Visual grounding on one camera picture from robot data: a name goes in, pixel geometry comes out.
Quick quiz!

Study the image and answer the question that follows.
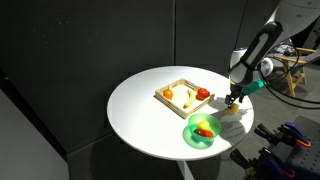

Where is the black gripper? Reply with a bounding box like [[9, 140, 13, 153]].
[[224, 83, 250, 108]]

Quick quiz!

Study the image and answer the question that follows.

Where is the red toy apple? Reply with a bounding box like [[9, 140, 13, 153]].
[[196, 87, 211, 101]]

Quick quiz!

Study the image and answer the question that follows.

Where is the green plastic bowl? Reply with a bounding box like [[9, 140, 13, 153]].
[[187, 112, 222, 145]]

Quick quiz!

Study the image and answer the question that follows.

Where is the small yellow toy fruit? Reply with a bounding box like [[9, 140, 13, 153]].
[[197, 120, 211, 131]]

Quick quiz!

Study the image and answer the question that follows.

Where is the small red toy fruit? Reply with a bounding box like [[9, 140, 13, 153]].
[[203, 129, 215, 139]]

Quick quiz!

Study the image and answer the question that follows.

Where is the yellow toy banana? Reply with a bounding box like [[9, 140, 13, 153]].
[[182, 89, 198, 110]]

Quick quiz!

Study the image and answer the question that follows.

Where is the orange toy fruit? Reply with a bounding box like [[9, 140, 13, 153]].
[[162, 88, 175, 101]]

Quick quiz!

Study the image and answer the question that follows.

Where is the wooden slatted tray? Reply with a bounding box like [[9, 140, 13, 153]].
[[153, 77, 216, 120]]

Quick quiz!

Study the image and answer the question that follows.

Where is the black spring clamp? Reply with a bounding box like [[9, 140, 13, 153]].
[[229, 147, 259, 176]]

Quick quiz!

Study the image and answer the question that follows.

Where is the purple clamp with orange tips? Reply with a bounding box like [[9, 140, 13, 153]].
[[278, 121, 313, 149], [257, 147, 297, 180]]

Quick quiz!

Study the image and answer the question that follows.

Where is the perforated metal breadboard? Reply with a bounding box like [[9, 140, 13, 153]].
[[275, 115, 320, 180]]

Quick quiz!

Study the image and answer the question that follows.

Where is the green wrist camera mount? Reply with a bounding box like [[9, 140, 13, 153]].
[[241, 78, 268, 97]]

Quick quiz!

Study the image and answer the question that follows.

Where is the white table pedestal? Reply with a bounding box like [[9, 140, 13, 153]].
[[176, 159, 196, 180]]

